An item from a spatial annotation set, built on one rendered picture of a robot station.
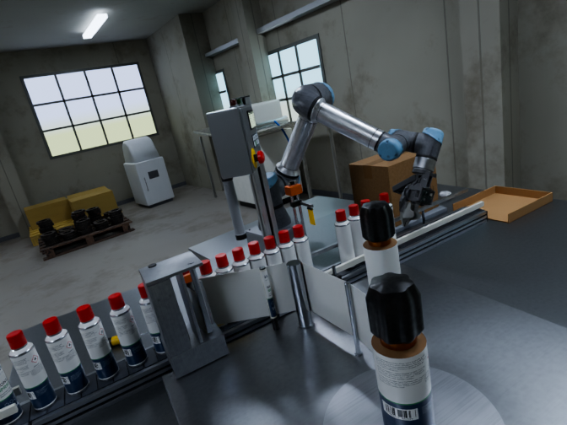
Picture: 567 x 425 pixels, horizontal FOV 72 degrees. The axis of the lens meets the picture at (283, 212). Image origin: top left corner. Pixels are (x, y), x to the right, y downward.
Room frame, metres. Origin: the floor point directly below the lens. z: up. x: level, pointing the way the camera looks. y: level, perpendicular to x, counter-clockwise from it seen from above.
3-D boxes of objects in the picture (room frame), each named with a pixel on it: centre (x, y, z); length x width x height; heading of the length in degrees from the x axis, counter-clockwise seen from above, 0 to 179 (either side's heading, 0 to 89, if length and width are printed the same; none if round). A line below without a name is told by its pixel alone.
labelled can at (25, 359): (0.82, 0.67, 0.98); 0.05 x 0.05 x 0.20
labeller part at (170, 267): (0.89, 0.30, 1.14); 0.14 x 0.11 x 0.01; 115
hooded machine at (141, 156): (7.21, 2.32, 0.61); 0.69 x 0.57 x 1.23; 33
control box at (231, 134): (1.19, 0.09, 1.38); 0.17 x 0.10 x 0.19; 170
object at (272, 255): (1.11, 0.06, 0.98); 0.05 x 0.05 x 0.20
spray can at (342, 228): (1.22, -0.18, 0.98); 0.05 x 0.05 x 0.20
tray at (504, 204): (1.58, -0.94, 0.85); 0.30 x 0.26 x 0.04; 115
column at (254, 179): (1.27, 0.06, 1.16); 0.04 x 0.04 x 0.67; 25
